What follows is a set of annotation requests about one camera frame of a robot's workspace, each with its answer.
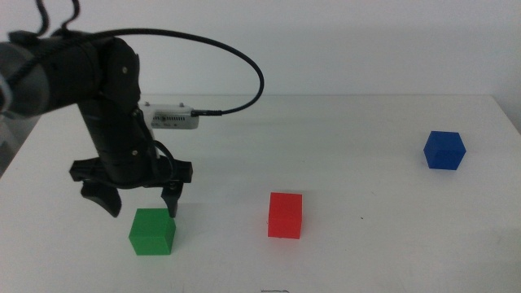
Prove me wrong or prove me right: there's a green cube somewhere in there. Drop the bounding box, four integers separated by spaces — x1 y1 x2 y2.
128 207 177 256

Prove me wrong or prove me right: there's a red cube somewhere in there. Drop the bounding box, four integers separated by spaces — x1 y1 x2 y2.
267 191 304 240

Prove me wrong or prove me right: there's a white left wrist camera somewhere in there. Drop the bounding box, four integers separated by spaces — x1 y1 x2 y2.
139 102 201 131

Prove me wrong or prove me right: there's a blue cube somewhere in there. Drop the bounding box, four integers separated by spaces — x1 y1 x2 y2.
422 130 467 171

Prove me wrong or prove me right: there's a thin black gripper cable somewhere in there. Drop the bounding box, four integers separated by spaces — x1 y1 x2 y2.
151 139 177 181

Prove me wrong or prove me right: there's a black braided camera cable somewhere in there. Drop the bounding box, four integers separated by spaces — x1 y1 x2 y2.
0 28 265 117

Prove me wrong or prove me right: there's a black looped wrist cable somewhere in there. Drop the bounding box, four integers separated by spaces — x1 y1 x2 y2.
35 0 81 36

